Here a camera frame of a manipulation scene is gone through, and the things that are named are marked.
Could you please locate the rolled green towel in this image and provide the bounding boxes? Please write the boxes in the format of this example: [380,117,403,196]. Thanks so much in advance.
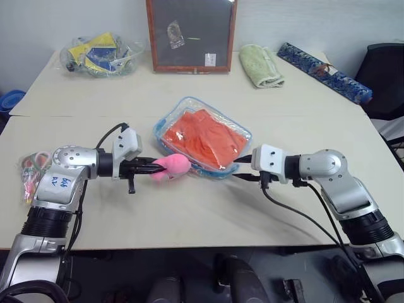
[239,44,287,89]

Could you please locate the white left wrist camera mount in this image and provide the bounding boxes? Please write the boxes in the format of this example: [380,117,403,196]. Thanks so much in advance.
[112,126,143,162]

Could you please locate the orange cloth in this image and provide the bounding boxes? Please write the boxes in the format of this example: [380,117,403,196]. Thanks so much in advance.
[161,109,252,170]

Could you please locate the large dark rounded shape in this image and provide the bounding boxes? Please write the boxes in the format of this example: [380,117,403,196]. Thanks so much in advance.
[214,252,264,303]

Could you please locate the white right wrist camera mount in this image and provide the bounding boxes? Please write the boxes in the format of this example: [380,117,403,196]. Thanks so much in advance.
[251,144,290,184]

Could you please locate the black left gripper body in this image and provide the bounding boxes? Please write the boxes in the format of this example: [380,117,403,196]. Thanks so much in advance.
[117,158,143,195]

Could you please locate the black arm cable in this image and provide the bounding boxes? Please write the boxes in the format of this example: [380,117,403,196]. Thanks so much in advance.
[95,122,131,151]
[260,179,389,303]

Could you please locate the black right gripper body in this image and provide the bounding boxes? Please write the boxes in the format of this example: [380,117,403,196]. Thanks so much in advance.
[258,171,281,190]

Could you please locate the blue plastic bin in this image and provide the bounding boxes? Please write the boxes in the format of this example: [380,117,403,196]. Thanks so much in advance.
[0,90,26,113]

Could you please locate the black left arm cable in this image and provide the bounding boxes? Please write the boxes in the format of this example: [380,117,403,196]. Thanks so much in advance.
[95,122,131,151]

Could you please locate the wood framed blackboard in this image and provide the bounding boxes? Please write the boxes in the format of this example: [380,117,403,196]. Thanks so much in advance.
[145,0,238,74]

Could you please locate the pink plush toy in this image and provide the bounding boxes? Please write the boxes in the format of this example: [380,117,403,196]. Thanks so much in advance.
[150,153,193,182]

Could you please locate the clear plastic pouch blue trim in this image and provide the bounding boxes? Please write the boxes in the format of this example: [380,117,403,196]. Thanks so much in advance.
[152,96,254,181]

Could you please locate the blue patterned roll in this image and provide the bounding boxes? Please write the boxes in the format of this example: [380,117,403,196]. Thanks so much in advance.
[276,41,374,107]

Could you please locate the clear bag yellow blue contents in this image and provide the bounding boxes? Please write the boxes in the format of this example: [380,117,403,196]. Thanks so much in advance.
[59,31,145,78]

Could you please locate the black office chair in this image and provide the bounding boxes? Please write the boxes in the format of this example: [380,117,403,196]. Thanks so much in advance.
[355,42,404,121]

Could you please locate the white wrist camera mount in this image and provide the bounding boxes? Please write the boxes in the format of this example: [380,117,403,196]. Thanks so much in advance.
[112,126,143,162]
[251,144,290,184]

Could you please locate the bag of colourful small items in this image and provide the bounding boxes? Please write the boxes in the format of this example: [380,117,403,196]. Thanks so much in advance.
[17,150,53,206]

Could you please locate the small clear plastic bag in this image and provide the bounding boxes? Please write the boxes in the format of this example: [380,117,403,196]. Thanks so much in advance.
[166,21,184,50]

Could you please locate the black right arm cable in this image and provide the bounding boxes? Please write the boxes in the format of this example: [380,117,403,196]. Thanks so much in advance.
[260,179,389,303]

